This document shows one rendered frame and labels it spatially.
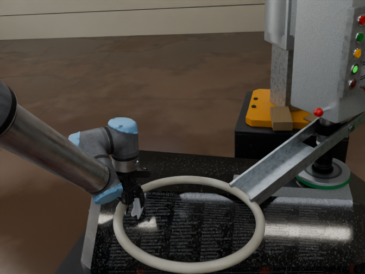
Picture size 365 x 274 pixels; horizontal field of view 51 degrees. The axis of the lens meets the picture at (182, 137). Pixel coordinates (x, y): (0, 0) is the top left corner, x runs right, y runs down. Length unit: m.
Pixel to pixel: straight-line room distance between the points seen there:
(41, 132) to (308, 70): 0.96
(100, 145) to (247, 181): 0.58
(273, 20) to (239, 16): 5.48
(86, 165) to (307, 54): 0.86
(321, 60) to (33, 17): 7.72
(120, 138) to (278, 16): 1.18
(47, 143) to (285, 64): 1.59
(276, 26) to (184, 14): 5.64
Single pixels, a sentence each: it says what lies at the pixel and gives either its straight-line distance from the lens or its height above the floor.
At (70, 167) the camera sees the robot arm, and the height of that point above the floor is 1.27.
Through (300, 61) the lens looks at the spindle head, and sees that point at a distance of 1.45.
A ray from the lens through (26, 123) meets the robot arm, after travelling 0.76.
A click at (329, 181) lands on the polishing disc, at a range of 1.61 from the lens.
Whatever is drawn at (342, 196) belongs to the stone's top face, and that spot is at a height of 0.80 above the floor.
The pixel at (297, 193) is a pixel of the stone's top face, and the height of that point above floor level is 0.80.
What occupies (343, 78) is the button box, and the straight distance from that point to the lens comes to 1.34.
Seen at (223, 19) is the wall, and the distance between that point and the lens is 7.60.
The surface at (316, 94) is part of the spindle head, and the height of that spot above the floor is 1.19.
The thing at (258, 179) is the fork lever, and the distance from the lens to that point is 1.45.
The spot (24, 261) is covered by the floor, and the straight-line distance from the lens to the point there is 2.68.
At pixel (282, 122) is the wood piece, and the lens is 2.04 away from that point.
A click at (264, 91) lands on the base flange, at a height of 0.78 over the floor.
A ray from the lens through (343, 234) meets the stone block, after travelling 1.56.
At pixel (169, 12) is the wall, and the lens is 7.71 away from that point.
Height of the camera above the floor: 1.72
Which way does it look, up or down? 28 degrees down
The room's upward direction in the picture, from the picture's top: 5 degrees counter-clockwise
